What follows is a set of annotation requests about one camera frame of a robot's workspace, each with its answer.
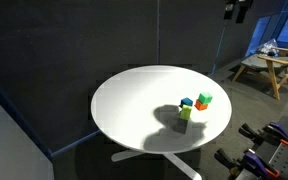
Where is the blue block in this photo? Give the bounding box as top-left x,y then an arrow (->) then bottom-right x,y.
179,97 -> 193,107

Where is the green block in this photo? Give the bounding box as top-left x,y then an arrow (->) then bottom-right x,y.
198,92 -> 213,104

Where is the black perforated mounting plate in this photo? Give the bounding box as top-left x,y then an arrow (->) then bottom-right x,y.
231,115 -> 288,180

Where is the lime yellow-green block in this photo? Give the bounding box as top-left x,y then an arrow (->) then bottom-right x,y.
179,105 -> 192,120

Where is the plastic bag on chair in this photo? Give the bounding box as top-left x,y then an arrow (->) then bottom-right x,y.
256,39 -> 279,57

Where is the purple spring clamp upper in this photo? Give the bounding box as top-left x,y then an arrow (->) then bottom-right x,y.
238,122 -> 288,146

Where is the round white table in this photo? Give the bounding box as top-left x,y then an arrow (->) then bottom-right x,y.
90,65 -> 232,180

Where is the purple spring clamp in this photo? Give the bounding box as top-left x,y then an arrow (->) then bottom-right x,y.
238,122 -> 288,146
214,148 -> 280,180

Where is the orange block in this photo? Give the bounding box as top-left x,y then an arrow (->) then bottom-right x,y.
194,99 -> 208,111

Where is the wooden armchair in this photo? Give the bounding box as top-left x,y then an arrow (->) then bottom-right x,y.
232,47 -> 288,100

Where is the purple spring clamp lower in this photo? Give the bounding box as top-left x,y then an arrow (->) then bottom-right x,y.
214,148 -> 280,180

